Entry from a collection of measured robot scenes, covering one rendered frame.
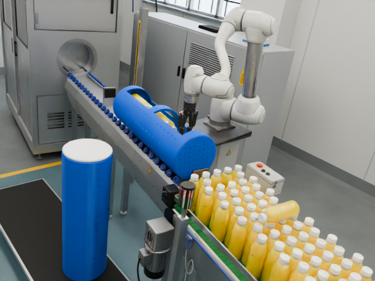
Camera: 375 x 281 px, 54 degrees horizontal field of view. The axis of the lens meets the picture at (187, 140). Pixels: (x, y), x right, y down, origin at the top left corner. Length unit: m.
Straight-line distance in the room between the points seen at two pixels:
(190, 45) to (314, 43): 1.48
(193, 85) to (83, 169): 0.76
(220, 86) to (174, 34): 2.49
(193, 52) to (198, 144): 2.27
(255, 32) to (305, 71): 2.50
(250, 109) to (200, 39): 1.74
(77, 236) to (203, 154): 0.90
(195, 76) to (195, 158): 0.46
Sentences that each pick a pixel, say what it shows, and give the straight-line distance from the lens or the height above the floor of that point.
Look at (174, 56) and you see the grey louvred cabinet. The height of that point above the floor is 1.10.
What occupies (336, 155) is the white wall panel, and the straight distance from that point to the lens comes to 4.76.
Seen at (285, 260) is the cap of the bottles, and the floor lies 1.10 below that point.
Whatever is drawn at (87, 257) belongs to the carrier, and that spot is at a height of 0.35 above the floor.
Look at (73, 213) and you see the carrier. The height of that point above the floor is 0.68.
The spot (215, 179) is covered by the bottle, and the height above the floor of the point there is 1.07.
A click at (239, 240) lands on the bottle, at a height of 1.02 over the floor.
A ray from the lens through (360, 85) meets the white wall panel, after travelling 4.50.
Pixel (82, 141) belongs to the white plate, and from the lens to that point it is 2.28.
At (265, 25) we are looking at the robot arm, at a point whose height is 1.80.
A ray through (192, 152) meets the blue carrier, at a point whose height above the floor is 1.13.
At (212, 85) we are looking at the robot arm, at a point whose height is 1.49.
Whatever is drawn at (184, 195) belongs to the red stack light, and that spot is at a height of 1.23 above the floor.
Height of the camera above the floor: 2.05
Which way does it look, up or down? 25 degrees down
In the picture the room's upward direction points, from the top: 9 degrees clockwise
